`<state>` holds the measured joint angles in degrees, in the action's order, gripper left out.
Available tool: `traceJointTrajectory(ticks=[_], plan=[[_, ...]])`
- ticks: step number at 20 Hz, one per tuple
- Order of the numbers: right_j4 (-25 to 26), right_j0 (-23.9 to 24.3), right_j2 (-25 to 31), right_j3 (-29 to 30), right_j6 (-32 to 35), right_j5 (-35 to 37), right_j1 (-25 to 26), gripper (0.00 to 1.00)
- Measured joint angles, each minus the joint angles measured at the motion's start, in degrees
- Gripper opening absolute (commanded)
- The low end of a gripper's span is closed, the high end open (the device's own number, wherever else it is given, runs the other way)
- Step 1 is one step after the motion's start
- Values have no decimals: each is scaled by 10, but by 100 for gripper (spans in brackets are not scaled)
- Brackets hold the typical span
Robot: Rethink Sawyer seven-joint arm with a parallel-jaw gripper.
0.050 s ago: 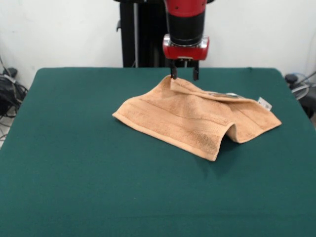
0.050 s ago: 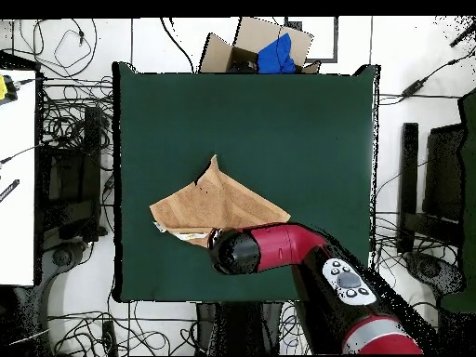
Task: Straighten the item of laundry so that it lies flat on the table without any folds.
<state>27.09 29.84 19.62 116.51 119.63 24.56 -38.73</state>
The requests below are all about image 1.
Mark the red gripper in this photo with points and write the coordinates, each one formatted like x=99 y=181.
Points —
x=185 y=53

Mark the tan terry towel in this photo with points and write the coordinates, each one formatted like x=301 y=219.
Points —
x=185 y=116

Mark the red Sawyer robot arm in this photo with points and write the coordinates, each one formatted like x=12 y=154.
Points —
x=186 y=27

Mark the grey stand base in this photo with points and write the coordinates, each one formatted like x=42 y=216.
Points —
x=11 y=72
x=300 y=92

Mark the dark green table cloth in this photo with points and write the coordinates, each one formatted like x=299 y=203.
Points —
x=74 y=172

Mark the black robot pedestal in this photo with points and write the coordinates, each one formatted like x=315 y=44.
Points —
x=128 y=37

